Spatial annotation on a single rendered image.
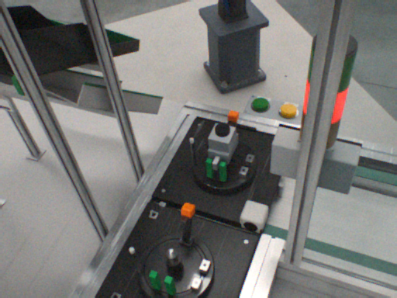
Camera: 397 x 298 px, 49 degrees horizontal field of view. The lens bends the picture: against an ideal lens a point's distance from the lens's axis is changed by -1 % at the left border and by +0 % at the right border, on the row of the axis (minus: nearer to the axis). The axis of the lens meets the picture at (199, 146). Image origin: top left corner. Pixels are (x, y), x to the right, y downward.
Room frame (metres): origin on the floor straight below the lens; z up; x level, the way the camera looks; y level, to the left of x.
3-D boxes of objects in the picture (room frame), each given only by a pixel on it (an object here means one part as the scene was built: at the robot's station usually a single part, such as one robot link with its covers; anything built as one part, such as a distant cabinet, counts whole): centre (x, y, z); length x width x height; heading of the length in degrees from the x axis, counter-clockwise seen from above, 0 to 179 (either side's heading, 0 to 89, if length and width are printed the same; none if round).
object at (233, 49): (1.02, -0.13, 0.96); 0.15 x 0.15 x 0.20; 17
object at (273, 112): (0.74, -0.22, 0.93); 0.21 x 0.07 x 0.06; 63
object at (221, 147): (0.57, -0.04, 1.06); 0.08 x 0.04 x 0.07; 153
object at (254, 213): (0.45, -0.09, 0.97); 0.05 x 0.05 x 0.04; 63
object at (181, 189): (0.58, -0.05, 0.96); 0.24 x 0.24 x 0.02; 63
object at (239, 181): (0.58, -0.05, 0.98); 0.14 x 0.14 x 0.02
